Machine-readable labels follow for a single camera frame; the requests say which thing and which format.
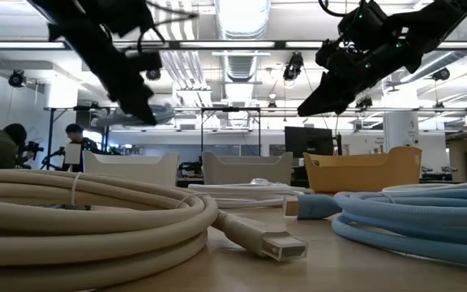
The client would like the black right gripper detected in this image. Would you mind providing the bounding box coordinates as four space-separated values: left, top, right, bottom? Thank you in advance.
296 37 412 118

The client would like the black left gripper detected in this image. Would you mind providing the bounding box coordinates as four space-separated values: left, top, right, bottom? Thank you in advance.
61 24 164 127

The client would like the beige usb cable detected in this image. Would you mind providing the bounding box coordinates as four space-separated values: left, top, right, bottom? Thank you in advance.
0 165 309 292

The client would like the black computer monitor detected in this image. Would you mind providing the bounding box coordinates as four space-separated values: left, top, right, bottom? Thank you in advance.
284 126 336 160

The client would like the white plastic bin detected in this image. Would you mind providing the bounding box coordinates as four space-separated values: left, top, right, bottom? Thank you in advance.
81 149 180 187

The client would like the white column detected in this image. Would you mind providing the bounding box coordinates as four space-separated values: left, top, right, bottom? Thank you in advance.
382 109 420 154

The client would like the small white board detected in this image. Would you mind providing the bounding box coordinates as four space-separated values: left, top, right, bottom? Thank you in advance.
63 142 83 165

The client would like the yellow plastic bin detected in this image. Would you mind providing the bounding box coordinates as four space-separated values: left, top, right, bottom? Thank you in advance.
302 145 423 194

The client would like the black metal stand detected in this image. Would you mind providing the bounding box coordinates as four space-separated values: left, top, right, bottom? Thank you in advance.
43 105 111 171
199 106 263 157

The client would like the grey plastic bin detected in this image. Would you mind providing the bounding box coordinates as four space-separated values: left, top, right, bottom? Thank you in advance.
201 150 294 187

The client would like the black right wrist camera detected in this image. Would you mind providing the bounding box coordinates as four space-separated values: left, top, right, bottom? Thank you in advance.
337 2 389 52

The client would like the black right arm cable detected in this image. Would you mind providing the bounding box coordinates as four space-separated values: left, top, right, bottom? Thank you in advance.
317 0 349 19

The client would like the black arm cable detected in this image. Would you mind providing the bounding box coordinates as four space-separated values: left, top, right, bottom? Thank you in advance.
317 0 349 19
137 0 200 54

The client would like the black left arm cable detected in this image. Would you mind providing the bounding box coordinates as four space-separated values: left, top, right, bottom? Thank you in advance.
137 0 200 54

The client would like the silver ceiling duct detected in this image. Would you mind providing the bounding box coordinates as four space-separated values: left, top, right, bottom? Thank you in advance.
214 0 272 127

